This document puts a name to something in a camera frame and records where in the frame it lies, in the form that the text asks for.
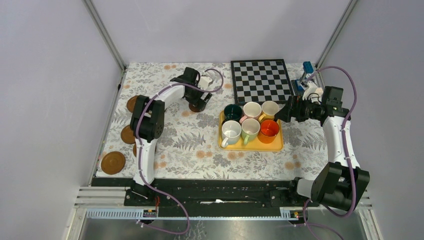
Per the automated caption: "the pink mug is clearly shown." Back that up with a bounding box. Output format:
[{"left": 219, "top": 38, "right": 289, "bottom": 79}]
[{"left": 239, "top": 101, "right": 262, "bottom": 124}]

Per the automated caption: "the brown coaster bottom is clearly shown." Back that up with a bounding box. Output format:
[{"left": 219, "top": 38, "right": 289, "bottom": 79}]
[{"left": 132, "top": 144, "right": 137, "bottom": 157}]

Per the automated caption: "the white mug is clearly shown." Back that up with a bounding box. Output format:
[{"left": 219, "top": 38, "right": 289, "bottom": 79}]
[{"left": 220, "top": 120, "right": 242, "bottom": 148}]

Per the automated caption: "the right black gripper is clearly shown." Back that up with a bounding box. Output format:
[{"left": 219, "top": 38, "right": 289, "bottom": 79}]
[{"left": 273, "top": 95, "right": 323, "bottom": 123}]

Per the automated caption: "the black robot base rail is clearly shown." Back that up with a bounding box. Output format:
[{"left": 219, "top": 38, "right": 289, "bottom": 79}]
[{"left": 91, "top": 177, "right": 307, "bottom": 220}]

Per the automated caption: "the orange mug black handle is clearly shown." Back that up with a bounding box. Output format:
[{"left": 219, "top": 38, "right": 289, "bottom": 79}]
[{"left": 257, "top": 119, "right": 280, "bottom": 144}]

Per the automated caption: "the light green mug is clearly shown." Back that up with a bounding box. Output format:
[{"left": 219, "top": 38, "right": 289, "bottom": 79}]
[{"left": 241, "top": 118, "right": 261, "bottom": 145}]

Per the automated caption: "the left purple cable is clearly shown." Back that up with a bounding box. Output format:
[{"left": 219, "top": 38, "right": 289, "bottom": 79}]
[{"left": 134, "top": 68, "right": 225, "bottom": 235}]

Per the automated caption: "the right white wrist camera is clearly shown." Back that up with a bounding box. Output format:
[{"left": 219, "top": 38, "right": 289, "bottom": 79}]
[{"left": 302, "top": 80, "right": 324, "bottom": 103}]

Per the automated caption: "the yellow mug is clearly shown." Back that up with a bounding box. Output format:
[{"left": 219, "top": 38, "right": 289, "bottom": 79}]
[{"left": 258, "top": 100, "right": 280, "bottom": 123}]

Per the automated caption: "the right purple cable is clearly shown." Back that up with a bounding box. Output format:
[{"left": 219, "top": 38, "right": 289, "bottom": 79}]
[{"left": 301, "top": 65, "right": 359, "bottom": 240}]

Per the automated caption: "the dark green mug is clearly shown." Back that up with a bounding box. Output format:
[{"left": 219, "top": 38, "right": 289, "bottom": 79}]
[{"left": 222, "top": 104, "right": 243, "bottom": 123}]

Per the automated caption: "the yellow plastic tray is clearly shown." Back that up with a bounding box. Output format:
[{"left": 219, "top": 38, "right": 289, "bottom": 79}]
[{"left": 217, "top": 110, "right": 284, "bottom": 152}]

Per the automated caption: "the light brown coaster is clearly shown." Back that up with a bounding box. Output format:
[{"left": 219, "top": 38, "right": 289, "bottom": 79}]
[{"left": 100, "top": 151, "right": 126, "bottom": 175}]

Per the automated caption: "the black white chessboard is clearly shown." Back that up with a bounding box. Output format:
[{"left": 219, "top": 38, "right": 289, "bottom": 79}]
[{"left": 230, "top": 59, "right": 295, "bottom": 106}]

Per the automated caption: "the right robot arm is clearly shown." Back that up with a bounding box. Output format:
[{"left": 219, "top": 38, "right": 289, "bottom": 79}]
[{"left": 274, "top": 86, "right": 370, "bottom": 216}]

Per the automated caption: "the blue toy block structure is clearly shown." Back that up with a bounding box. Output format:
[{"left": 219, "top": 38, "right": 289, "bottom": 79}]
[{"left": 294, "top": 61, "right": 314, "bottom": 93}]

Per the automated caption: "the purple cable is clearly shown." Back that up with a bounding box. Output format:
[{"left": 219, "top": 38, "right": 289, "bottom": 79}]
[
  {"left": 134, "top": 68, "right": 225, "bottom": 235},
  {"left": 301, "top": 65, "right": 359, "bottom": 240}
]

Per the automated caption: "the floral tablecloth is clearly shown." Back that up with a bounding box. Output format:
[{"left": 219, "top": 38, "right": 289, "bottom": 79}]
[{"left": 99, "top": 62, "right": 328, "bottom": 180}]

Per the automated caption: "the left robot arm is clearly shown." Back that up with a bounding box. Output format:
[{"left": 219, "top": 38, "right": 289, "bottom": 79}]
[{"left": 130, "top": 67, "right": 222, "bottom": 206}]

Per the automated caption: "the dark wood grain coaster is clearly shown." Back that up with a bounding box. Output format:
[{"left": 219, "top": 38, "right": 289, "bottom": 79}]
[{"left": 188, "top": 103, "right": 206, "bottom": 113}]

